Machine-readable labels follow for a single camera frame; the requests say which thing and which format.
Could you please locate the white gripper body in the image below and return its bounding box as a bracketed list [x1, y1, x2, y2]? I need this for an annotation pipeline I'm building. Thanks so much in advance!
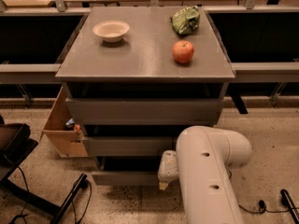
[158, 150, 178, 183]

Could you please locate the grey bottom drawer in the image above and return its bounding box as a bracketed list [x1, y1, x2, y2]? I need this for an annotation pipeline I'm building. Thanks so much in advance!
[92, 156, 161, 186]

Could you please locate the grey drawer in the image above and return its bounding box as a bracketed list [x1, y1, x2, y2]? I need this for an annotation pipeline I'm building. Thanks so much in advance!
[65, 98, 223, 126]
[82, 136, 177, 157]
[92, 156, 161, 186]

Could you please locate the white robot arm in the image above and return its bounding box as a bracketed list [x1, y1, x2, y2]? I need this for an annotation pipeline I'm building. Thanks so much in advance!
[158, 126, 252, 224]

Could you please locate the grey middle drawer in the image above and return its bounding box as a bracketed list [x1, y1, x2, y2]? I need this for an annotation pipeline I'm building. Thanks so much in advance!
[82, 136, 177, 157]

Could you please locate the grey drawer cabinet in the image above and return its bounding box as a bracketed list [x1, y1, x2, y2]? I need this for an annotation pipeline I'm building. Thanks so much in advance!
[54, 6, 235, 173]

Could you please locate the grey top drawer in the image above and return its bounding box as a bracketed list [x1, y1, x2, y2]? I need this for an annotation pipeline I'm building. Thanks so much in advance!
[65, 98, 223, 126]

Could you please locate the orange item in box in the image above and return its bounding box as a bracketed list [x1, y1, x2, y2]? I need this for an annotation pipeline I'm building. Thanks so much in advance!
[74, 124, 81, 132]

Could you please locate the brown cardboard box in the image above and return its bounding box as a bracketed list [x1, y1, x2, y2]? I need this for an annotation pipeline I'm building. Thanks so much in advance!
[43, 88, 87, 158]

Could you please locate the black stand base left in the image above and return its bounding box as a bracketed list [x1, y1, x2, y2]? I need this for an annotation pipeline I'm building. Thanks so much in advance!
[0, 174, 87, 224]

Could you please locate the blue item in box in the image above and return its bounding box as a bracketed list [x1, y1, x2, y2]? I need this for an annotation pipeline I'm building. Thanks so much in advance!
[65, 119, 75, 130]

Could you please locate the black stand leg right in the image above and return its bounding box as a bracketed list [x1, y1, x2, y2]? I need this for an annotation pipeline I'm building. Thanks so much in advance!
[280, 189, 299, 224]

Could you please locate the red apple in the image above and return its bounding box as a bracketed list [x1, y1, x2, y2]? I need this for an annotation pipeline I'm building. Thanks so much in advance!
[172, 40, 194, 63]

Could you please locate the white paper bowl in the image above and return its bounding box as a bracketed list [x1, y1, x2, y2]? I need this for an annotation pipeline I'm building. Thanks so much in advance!
[93, 21, 130, 43]

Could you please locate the green chip bag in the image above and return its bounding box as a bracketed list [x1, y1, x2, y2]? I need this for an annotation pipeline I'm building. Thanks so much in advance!
[170, 6, 200, 35]

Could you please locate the black chair seat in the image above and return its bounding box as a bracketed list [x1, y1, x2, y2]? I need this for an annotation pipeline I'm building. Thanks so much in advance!
[0, 119, 37, 184]

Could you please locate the black floor cable right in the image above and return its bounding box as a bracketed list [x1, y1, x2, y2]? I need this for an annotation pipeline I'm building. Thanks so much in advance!
[227, 168, 299, 215]

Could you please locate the black floor cable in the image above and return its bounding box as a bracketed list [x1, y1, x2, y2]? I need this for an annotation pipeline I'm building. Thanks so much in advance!
[227, 168, 299, 215]
[5, 165, 93, 224]

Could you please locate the black floor cable left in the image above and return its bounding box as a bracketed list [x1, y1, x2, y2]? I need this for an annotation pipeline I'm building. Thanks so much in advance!
[5, 165, 93, 224]

